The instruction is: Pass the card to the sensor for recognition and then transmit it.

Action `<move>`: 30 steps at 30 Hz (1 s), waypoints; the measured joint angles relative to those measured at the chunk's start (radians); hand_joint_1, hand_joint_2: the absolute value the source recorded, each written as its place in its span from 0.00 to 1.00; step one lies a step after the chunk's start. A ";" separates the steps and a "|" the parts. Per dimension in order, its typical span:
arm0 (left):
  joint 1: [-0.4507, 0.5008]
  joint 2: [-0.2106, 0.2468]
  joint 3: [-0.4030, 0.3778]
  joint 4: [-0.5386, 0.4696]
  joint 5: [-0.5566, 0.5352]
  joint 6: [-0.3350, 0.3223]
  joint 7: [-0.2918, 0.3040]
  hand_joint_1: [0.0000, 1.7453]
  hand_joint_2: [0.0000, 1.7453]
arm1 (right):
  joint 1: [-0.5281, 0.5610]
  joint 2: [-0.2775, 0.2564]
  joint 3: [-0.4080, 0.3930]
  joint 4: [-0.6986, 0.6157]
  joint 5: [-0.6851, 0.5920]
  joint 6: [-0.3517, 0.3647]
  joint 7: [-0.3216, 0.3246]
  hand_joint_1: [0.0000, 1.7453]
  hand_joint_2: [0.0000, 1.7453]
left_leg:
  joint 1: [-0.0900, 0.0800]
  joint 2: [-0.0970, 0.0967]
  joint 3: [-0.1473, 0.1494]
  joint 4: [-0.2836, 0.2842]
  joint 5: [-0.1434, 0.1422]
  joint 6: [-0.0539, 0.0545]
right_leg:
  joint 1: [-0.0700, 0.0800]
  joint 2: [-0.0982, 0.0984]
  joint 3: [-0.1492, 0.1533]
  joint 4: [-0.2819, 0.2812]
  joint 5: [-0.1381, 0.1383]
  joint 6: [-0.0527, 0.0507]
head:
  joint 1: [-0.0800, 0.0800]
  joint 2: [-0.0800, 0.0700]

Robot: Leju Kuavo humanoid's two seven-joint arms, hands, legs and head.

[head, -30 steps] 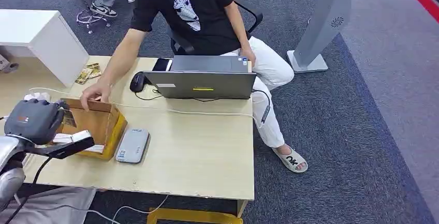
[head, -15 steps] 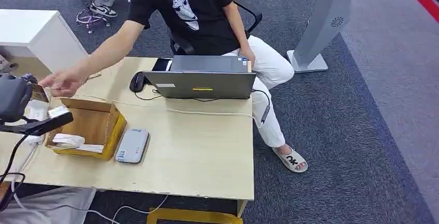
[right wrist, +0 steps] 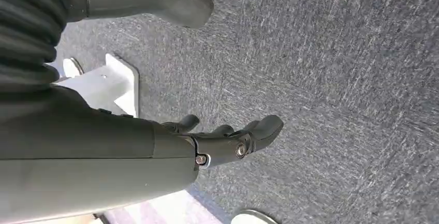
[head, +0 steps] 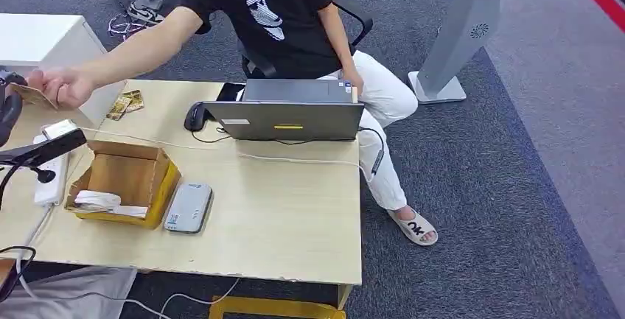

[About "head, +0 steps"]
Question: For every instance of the brown printed card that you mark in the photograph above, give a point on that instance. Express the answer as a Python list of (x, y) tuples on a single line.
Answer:
[(134, 100), (31, 95), (117, 109)]

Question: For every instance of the white charger block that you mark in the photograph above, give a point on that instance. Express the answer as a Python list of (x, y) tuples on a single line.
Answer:
[(59, 129)]

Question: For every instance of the seated person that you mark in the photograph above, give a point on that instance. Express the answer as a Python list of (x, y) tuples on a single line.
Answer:
[(283, 24)]

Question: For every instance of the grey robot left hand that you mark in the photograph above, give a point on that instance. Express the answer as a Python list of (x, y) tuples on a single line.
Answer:
[(7, 112)]

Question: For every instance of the white flat card stack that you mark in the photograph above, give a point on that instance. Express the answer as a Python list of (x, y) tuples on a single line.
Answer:
[(132, 212)]

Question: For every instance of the grey kiosk stand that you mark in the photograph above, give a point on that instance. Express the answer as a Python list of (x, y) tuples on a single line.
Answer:
[(454, 24)]

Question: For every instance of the grey laptop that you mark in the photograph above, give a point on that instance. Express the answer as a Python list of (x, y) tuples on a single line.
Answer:
[(293, 119)]

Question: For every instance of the black smartphone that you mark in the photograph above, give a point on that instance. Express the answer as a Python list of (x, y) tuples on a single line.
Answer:
[(230, 92)]

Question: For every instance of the black office chair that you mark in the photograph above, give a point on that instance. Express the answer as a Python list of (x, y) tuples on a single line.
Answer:
[(364, 26)]

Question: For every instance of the white cabinet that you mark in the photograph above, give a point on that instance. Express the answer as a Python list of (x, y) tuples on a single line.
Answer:
[(44, 38)]

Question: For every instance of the grey flat card reader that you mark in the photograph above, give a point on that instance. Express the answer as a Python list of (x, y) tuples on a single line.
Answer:
[(189, 208)]

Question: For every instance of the pale wooden desk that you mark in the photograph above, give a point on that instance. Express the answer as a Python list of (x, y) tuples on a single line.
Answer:
[(273, 219)]

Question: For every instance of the white power strip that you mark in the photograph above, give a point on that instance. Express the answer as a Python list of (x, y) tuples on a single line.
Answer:
[(49, 190)]

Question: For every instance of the person's right hand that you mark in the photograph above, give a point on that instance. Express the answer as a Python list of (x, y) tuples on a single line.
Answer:
[(68, 87)]

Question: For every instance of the grey cloth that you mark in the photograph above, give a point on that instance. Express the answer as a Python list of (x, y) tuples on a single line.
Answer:
[(73, 292)]

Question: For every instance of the black computer mouse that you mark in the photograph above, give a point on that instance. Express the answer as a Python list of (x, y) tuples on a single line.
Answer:
[(196, 116)]

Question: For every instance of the white folded paper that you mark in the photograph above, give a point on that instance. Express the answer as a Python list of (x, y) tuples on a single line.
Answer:
[(97, 200)]

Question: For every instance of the wooden card box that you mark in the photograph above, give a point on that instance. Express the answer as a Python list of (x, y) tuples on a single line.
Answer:
[(127, 175)]

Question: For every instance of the person's left hand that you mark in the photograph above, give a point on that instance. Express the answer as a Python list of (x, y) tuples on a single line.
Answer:
[(354, 80)]

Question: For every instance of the yellow floor tape outline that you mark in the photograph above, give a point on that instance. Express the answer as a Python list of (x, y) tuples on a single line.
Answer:
[(273, 308)]

